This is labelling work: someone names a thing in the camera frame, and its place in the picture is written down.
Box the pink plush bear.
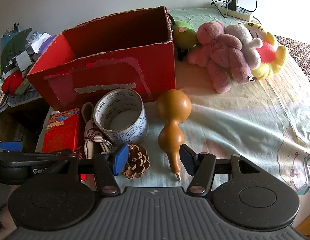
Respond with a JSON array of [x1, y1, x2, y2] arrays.
[[187, 21, 252, 93]]

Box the brown knitted blanket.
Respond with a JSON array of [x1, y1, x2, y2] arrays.
[[274, 35, 310, 90]]

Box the white patterned cloth pouch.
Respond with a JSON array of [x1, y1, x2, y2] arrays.
[[81, 102, 113, 159]]

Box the printed packing tape roll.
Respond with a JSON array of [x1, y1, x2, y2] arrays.
[[93, 88, 148, 145]]

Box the grey green box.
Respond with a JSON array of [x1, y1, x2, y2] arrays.
[[15, 81, 29, 95]]

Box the red plush toy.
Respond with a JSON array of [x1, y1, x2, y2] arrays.
[[1, 71, 24, 97]]

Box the red cardboard box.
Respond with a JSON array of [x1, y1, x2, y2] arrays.
[[27, 6, 176, 110]]

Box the brown dried gourd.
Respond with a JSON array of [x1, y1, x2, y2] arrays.
[[156, 89, 192, 182]]

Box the yellow plush toy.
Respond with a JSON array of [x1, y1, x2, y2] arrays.
[[242, 22, 289, 80]]

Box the white plush rabbit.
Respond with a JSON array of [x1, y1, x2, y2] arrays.
[[225, 24, 262, 69]]

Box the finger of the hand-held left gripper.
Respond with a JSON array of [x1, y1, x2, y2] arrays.
[[0, 141, 71, 160]]

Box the white square card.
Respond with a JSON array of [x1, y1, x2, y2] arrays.
[[15, 50, 30, 72]]

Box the green plush toy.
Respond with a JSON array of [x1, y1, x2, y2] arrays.
[[172, 19, 198, 61]]

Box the small red patterned box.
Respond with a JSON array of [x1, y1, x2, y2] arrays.
[[42, 107, 86, 182]]

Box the brown pine cone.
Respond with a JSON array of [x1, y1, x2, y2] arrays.
[[121, 144, 150, 180]]

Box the light blue plastic item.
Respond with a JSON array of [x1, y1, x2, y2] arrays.
[[1, 24, 20, 45]]

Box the purple white plastic packet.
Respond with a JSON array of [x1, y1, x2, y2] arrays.
[[27, 31, 56, 53]]

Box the white power strip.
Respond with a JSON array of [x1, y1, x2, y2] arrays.
[[218, 2, 253, 22]]

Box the brown cardboard carton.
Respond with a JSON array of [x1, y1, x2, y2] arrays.
[[0, 110, 38, 153]]

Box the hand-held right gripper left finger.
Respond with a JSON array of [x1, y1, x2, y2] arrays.
[[58, 144, 130, 197]]

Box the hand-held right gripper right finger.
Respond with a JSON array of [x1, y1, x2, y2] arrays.
[[179, 144, 268, 197]]

